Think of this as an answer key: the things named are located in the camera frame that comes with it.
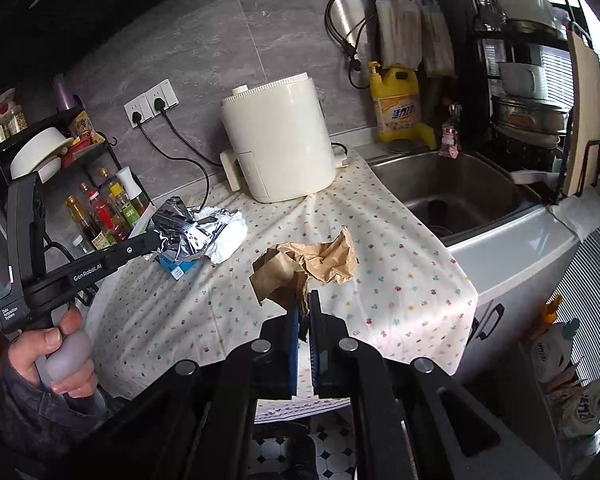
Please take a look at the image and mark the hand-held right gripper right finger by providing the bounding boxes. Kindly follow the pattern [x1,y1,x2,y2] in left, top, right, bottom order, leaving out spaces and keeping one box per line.
[308,290,561,480]

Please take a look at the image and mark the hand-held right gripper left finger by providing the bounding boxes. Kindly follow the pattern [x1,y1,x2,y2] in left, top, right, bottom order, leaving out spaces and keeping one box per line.
[75,306,302,480]

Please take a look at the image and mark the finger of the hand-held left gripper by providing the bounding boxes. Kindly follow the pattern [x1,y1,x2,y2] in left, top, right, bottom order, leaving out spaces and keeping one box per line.
[109,230,163,267]

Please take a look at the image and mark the silver foil bag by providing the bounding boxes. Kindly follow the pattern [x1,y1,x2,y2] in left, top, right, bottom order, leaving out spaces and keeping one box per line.
[152,196,206,263]

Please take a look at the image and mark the brown paper bag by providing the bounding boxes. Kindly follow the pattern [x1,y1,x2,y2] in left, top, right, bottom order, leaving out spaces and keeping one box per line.
[250,226,359,318]

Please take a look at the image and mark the person's left forearm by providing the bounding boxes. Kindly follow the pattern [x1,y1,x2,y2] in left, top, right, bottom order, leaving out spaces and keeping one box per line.
[0,355,113,466]

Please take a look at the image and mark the person's left hand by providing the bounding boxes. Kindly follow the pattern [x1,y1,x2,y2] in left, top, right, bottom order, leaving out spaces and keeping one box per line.
[9,306,101,404]

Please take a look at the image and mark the green label bottle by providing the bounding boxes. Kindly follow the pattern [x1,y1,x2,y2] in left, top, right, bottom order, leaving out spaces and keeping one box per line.
[97,166,143,229]

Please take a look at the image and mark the small blue white box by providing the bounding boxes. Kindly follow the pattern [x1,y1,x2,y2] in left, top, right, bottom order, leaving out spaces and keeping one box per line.
[156,252,202,279]

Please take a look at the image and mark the dark soy sauce bottle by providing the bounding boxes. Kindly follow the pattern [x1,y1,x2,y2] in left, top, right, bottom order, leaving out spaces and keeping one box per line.
[64,195,109,252]

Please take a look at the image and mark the white spout oil dispenser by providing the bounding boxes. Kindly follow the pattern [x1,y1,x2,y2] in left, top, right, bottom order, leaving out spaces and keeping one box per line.
[116,166,152,217]

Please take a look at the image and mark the white crumpled paper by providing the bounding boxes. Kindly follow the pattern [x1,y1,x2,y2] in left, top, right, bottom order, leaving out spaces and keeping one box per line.
[207,220,249,267]

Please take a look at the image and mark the black metal spice rack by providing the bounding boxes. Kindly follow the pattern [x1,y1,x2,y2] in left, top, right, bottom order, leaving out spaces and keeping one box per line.
[0,107,131,261]

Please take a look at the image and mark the floral tablecloth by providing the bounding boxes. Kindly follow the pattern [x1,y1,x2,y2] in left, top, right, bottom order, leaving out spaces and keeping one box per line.
[87,147,480,423]

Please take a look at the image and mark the large white bowl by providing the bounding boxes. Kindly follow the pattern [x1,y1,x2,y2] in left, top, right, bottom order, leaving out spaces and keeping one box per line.
[9,127,74,182]

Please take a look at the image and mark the red plastic container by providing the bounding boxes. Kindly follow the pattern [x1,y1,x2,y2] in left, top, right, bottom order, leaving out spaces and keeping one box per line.
[59,137,105,169]

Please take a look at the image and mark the yellow red snack packet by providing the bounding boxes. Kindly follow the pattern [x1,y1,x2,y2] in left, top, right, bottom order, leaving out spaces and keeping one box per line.
[70,110,107,147]

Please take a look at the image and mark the clear jar red lid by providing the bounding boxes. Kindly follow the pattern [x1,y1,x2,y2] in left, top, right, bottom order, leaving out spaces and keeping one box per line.
[0,87,29,147]

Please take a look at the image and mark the purple cup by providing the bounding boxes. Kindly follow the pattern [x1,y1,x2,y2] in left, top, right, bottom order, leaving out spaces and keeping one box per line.
[52,75,87,112]

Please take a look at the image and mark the cream air fryer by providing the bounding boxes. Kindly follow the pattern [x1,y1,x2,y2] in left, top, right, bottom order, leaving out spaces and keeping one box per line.
[219,73,351,204]

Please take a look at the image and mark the white sink cabinet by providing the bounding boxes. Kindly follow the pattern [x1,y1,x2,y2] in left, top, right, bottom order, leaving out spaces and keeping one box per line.
[445,199,583,396]

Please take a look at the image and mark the stainless steel sink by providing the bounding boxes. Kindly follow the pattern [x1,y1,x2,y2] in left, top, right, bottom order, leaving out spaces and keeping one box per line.
[367,151,539,249]

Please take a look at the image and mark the white plastic bag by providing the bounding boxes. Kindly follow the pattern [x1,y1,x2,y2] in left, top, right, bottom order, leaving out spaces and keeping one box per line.
[529,320,582,387]

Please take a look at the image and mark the orange top spray bottle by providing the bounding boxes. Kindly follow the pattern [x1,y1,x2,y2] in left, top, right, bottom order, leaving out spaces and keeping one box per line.
[541,294,565,327]

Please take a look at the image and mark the yellow sponge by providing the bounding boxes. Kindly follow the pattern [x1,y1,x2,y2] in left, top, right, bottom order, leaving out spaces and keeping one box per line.
[416,122,437,151]

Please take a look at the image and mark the small pink bottle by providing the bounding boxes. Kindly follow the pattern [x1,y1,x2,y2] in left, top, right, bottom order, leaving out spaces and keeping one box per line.
[440,102,464,162]

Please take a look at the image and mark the yellow detergent bottle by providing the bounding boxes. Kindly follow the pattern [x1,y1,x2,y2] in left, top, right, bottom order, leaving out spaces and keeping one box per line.
[368,61,423,143]

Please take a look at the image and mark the black dish rack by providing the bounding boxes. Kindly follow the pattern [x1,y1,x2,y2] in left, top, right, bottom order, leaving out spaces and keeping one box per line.
[466,0,600,202]

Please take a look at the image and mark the white cloth rag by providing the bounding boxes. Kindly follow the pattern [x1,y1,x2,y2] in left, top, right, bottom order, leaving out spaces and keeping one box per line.
[549,187,600,242]

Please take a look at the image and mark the metal pot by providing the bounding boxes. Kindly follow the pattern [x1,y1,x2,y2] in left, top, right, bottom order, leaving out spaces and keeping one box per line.
[491,94,572,137]

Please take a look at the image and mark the hanging clear plastic bag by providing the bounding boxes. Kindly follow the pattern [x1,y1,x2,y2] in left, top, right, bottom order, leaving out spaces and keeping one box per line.
[419,0,457,79]
[374,0,425,69]

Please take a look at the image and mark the white ceramic bowl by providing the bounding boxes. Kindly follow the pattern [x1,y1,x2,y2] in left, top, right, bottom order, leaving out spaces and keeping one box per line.
[496,61,544,99]

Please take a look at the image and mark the wooden cutting board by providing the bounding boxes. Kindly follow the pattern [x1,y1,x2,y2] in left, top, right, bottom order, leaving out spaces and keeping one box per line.
[561,22,600,199]

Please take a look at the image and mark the black plug with cable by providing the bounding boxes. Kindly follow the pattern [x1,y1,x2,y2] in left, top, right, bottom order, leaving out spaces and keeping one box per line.
[131,112,212,209]
[154,100,223,167]

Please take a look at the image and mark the white wall socket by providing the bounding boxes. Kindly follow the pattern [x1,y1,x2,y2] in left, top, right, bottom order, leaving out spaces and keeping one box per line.
[145,84,168,117]
[123,95,152,129]

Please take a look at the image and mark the black cabinet handle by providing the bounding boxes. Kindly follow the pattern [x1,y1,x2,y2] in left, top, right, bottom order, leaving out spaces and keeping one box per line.
[471,302,507,342]

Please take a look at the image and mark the hanging black cable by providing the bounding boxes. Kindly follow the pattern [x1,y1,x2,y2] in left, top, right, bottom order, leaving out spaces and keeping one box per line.
[324,0,379,92]

